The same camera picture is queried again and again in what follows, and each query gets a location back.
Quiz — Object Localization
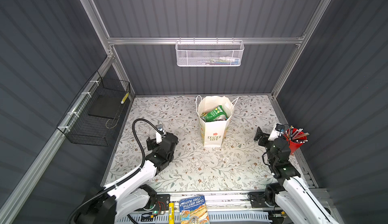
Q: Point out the yellow marker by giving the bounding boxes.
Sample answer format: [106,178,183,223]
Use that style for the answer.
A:
[168,202,175,224]

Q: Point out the red pen cup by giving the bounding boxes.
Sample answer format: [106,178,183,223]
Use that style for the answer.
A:
[283,127,310,154]

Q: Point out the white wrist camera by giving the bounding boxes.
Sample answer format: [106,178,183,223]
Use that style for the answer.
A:
[268,123,286,141]
[156,125,166,144]

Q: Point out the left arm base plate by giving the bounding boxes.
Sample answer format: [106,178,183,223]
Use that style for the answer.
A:
[143,194,171,211]

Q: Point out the blue paperback book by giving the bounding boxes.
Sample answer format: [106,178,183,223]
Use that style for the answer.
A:
[179,195,210,224]

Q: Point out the white slotted cable duct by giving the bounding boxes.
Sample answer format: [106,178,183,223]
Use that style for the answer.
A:
[131,211,272,224]

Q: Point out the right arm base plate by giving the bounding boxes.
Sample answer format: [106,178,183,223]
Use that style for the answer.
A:
[248,191,293,209]

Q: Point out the green snack packet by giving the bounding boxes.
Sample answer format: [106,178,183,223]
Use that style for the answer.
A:
[200,105,228,123]

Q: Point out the white paper bag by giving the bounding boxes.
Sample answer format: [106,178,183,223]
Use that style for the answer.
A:
[196,95,238,147]

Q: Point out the black wire side basket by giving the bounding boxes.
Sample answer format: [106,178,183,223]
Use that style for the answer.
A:
[57,73,131,147]

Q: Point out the white wire wall basket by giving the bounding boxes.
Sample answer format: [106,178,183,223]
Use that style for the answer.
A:
[175,39,245,67]

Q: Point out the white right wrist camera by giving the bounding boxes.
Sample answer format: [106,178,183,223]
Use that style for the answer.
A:
[268,123,286,141]

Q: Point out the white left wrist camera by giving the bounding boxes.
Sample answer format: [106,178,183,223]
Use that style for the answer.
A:
[156,125,166,144]

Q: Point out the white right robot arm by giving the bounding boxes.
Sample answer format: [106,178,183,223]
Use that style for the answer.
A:
[254,124,338,224]

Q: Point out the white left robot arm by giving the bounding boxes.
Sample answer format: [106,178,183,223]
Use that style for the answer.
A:
[66,125,179,224]

